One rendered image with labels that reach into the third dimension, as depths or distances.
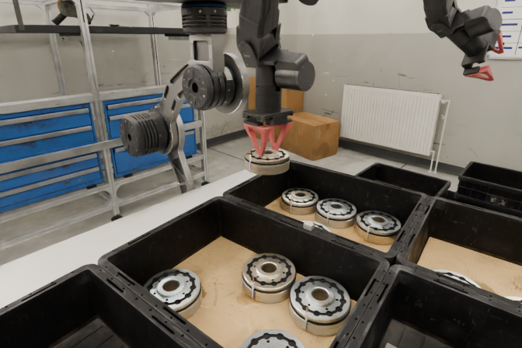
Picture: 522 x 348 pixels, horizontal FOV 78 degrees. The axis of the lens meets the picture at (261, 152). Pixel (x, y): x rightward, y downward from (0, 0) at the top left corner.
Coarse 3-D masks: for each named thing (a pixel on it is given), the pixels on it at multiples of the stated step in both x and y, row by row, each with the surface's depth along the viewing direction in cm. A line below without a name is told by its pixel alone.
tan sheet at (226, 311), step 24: (216, 240) 76; (192, 264) 68; (216, 264) 68; (240, 264) 68; (216, 288) 61; (240, 288) 61; (216, 312) 56; (240, 312) 56; (264, 312) 56; (288, 312) 56; (216, 336) 51; (240, 336) 51; (312, 336) 51
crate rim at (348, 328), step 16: (192, 208) 70; (240, 208) 71; (288, 224) 64; (144, 240) 60; (320, 240) 60; (336, 240) 59; (112, 256) 55; (368, 256) 54; (112, 272) 51; (384, 272) 51; (128, 288) 48; (144, 288) 47; (368, 288) 48; (160, 304) 44; (368, 304) 45; (176, 320) 42; (352, 320) 42; (192, 336) 40; (208, 336) 40; (336, 336) 40
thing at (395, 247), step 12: (312, 168) 92; (324, 168) 91; (252, 180) 84; (360, 180) 84; (372, 180) 83; (228, 192) 77; (408, 192) 77; (252, 204) 72; (420, 204) 72; (276, 216) 67; (408, 228) 62; (348, 240) 59; (396, 240) 59; (372, 252) 55; (384, 252) 55; (396, 252) 55
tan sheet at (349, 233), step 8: (280, 200) 94; (272, 208) 90; (280, 208) 90; (288, 216) 86; (296, 216) 86; (304, 216) 86; (312, 216) 86; (336, 232) 79; (344, 232) 79; (352, 232) 79; (360, 240) 76; (376, 248) 73; (384, 248) 73
